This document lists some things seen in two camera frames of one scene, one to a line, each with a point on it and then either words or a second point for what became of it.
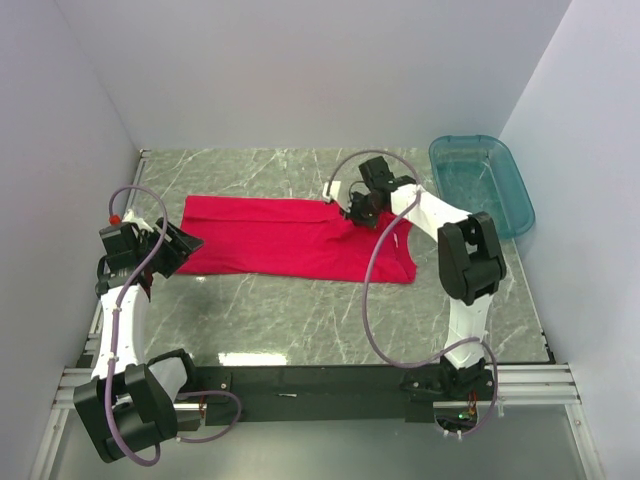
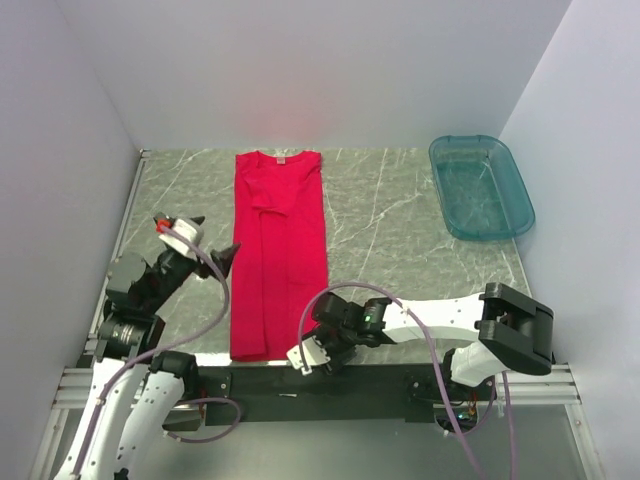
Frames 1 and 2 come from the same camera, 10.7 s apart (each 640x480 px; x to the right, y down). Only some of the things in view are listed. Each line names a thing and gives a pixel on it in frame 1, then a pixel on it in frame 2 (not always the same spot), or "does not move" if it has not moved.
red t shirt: [292, 238] → [279, 258]
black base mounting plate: [345, 394] does not move
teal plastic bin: [473, 174] does not move
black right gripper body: [363, 211] → [338, 344]
